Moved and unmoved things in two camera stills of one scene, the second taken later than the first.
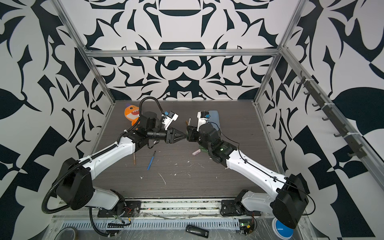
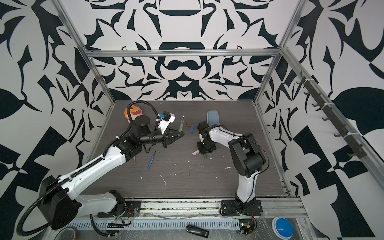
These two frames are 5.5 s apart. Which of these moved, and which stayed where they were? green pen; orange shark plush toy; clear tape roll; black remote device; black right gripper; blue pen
Moved: black right gripper; green pen
Stayed: clear tape roll; orange shark plush toy; black remote device; blue pen
